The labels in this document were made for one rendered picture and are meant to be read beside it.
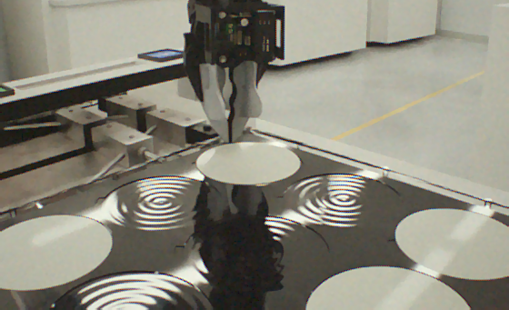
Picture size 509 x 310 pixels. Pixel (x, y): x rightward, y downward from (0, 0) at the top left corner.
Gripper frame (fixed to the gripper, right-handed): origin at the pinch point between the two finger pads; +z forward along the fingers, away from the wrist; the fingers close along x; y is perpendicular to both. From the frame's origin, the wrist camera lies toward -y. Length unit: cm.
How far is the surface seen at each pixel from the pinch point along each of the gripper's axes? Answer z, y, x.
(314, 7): 29, -423, 221
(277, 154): 1.2, 6.0, 3.4
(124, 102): -1.2, -10.8, -10.0
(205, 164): 1.2, 6.1, -4.0
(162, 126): 1.6, -7.7, -6.0
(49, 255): 1.3, 18.4, -18.9
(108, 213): 1.3, 13.0, -14.1
